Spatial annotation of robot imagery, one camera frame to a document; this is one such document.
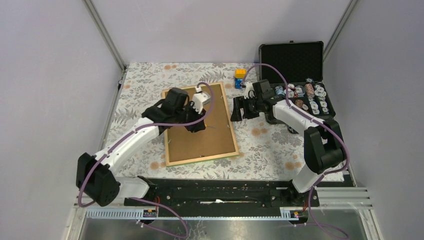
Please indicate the brown frame backing board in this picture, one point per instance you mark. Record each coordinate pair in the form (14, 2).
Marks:
(205, 139)

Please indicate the green wooden picture frame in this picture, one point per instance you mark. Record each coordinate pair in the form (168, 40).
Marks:
(198, 159)

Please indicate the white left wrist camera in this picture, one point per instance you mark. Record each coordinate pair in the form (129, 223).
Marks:
(200, 99)

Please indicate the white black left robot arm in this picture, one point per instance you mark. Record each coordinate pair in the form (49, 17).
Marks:
(96, 174)

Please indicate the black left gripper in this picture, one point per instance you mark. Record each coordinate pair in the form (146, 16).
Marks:
(197, 116)

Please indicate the black poker chip case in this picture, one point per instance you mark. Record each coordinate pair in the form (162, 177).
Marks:
(300, 63)

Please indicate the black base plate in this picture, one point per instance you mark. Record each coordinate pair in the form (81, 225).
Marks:
(214, 199)

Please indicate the yellow toy brick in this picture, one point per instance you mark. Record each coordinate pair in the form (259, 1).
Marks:
(240, 73)

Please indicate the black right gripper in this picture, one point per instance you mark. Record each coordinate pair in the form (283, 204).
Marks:
(241, 102)

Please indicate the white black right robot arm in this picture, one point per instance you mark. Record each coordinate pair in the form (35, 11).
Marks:
(324, 147)

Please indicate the blue toy brick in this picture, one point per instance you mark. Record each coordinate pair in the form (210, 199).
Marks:
(239, 83)

